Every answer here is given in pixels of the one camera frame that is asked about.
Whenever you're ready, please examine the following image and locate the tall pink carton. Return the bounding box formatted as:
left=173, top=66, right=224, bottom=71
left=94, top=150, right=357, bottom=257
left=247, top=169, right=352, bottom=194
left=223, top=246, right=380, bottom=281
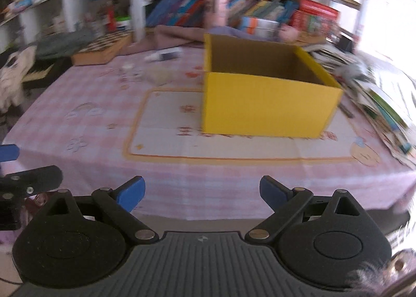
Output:
left=204, top=0, right=229, bottom=28

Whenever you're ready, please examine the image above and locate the pile of books and papers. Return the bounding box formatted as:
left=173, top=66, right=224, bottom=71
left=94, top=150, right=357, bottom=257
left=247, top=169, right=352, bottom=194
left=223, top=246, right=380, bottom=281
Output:
left=305, top=41, right=416, bottom=167

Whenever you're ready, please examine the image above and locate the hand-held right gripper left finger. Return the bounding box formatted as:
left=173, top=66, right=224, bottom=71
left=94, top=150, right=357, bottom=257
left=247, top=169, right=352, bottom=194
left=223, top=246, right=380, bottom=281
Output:
left=41, top=176, right=160, bottom=245

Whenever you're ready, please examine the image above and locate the red bottle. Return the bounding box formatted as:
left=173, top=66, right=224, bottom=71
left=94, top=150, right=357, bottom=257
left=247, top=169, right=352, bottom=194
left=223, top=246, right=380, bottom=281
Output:
left=107, top=0, right=118, bottom=32

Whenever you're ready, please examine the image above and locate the yellow cardboard box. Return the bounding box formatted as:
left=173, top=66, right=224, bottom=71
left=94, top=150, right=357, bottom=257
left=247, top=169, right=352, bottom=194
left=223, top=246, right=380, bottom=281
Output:
left=201, top=33, right=344, bottom=139

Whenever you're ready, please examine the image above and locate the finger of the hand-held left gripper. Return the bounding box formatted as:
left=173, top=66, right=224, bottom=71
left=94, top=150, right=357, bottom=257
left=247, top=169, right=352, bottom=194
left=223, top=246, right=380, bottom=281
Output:
left=0, top=144, right=20, bottom=162
left=0, top=165, right=63, bottom=198

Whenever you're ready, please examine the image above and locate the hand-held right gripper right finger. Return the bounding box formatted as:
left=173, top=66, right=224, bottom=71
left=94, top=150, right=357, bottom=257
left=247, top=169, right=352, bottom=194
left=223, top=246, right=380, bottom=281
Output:
left=245, top=176, right=368, bottom=242

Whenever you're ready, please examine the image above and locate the wooden chessboard box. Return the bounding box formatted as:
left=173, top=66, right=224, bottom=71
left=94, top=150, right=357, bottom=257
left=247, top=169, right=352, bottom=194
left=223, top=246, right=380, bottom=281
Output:
left=71, top=31, right=132, bottom=66

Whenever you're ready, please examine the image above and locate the fluffy lilac garment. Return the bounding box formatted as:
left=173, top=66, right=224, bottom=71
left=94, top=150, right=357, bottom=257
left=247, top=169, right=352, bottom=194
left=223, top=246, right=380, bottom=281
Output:
left=346, top=225, right=416, bottom=297

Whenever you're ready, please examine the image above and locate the red boxed book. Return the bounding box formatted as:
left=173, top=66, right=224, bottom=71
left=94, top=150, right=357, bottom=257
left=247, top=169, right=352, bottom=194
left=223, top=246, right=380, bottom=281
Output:
left=298, top=0, right=339, bottom=21

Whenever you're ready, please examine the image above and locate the grey cloth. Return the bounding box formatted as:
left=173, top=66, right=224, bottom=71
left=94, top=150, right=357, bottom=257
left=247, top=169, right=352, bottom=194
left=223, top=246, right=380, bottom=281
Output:
left=34, top=28, right=95, bottom=58

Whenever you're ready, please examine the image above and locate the white bookshelf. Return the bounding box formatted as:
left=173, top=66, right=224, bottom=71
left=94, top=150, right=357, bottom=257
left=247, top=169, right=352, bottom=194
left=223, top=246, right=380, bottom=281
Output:
left=0, top=0, right=368, bottom=44

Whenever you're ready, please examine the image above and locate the small pink pig plush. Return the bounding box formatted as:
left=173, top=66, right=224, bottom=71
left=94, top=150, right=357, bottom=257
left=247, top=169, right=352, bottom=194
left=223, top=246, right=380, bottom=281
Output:
left=279, top=23, right=299, bottom=41

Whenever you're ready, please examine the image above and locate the pink checked tablecloth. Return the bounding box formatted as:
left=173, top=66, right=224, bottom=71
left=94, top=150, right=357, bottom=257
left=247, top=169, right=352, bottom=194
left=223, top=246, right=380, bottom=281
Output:
left=0, top=45, right=416, bottom=245

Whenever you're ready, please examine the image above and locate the orange white box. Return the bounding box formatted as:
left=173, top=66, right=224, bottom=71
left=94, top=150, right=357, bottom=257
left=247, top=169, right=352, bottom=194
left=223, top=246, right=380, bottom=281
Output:
left=240, top=16, right=281, bottom=39

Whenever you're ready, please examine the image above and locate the row of leaning picture books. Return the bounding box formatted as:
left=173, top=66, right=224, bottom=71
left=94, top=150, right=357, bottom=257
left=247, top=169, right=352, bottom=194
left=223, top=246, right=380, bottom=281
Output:
left=146, top=0, right=339, bottom=34

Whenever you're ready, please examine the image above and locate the dusty pink cloth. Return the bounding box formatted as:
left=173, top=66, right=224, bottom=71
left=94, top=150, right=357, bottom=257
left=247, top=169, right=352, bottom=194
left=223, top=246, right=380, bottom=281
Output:
left=120, top=25, right=235, bottom=55

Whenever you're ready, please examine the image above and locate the cream fluffy cloth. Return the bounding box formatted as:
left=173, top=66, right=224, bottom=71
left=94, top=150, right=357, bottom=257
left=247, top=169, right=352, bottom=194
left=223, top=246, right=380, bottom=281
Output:
left=0, top=46, right=36, bottom=112

